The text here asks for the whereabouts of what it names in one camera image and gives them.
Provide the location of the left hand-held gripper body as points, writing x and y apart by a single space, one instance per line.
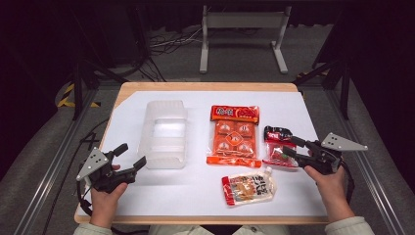
98 169

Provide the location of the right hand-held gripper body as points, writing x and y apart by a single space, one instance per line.
323 160

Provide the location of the small red black snack packet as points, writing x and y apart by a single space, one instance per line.
275 153

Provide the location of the clear plastic bin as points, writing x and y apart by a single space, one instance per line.
164 135

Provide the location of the orange snack packet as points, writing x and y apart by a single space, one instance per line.
234 137

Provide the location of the person's right hand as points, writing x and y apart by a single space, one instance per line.
328 187

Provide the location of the person's left hand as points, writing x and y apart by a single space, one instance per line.
106 199

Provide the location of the white pouch with red edge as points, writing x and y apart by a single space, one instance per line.
249 187

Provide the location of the white table sheet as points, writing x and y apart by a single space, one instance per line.
195 192

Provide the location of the black metal stand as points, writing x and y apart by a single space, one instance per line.
344 88
77 88

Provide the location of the yellow black hazard tape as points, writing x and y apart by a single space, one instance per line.
67 94

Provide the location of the aluminium floor rail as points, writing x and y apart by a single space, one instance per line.
365 163
52 163

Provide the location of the white metal stand frame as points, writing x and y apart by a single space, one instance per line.
243 20

